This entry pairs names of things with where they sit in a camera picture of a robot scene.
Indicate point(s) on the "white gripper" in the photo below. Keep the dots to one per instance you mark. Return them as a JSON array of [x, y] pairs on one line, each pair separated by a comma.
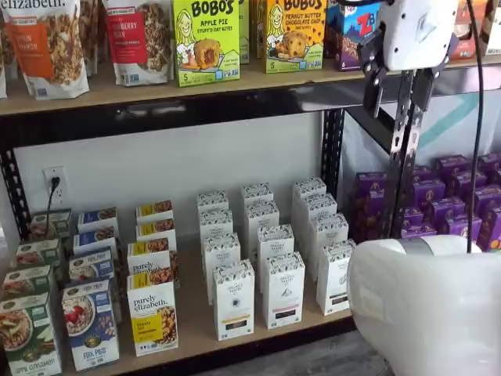
[[415, 35]]

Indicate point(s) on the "white box green strip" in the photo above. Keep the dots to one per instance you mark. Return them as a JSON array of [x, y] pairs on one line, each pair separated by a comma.
[[318, 203], [332, 282], [329, 227], [309, 186]]

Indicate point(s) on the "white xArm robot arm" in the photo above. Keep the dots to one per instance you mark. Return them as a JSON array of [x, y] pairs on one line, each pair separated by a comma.
[[422, 305]]

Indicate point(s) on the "black metal shelf rack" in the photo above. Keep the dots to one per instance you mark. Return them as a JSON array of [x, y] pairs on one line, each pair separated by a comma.
[[454, 78], [156, 117]]

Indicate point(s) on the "blue Z Bar box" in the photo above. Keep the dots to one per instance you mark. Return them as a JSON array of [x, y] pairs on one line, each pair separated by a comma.
[[344, 39]]

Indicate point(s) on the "orange snack box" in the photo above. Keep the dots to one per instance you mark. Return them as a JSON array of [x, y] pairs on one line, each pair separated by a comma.
[[462, 47]]

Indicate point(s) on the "wooden shelf board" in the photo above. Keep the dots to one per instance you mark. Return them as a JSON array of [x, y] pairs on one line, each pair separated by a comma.
[[137, 92], [195, 313], [493, 58]]

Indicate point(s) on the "purple Annie's snack box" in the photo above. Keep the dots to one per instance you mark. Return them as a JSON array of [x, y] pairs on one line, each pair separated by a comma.
[[370, 186], [491, 162], [491, 227], [458, 229], [489, 199], [452, 164], [413, 217], [370, 219], [462, 182], [446, 211], [428, 194]]

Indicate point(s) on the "orange Bobo's peanut butter box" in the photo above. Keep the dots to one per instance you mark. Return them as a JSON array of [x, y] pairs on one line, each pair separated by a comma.
[[295, 39]]

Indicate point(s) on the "green Bobo's apple pie box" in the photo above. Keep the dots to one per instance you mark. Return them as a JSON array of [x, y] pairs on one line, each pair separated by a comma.
[[205, 43], [244, 39]]

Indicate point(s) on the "white box pink strip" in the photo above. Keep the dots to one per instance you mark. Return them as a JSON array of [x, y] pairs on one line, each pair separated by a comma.
[[283, 291], [276, 239], [256, 192], [261, 213]]

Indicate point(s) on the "white box yellow strip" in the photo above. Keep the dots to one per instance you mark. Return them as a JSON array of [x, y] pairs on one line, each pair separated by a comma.
[[212, 199], [215, 221], [221, 246], [235, 301]]

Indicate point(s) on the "white yellow purely elizabeth box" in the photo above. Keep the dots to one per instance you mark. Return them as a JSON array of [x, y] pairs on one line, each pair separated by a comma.
[[154, 229], [148, 256], [154, 209], [150, 313]]

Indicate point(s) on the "blue flax oatmeal box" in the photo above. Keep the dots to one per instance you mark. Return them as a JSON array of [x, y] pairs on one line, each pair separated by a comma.
[[94, 237], [96, 217], [90, 264], [90, 325]]

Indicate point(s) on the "green oatmeal box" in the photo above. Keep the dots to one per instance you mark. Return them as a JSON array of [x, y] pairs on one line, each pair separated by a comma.
[[25, 280], [27, 337], [37, 252], [51, 223]]

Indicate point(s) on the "granola bag red label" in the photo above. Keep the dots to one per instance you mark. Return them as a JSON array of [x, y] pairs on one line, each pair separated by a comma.
[[137, 43]]

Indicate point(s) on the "granola bag orange label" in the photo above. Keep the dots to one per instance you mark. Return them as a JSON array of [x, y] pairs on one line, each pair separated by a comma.
[[94, 35], [43, 51]]

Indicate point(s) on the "white wall outlet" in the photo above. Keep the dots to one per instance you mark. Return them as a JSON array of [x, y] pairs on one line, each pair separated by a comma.
[[58, 172]]

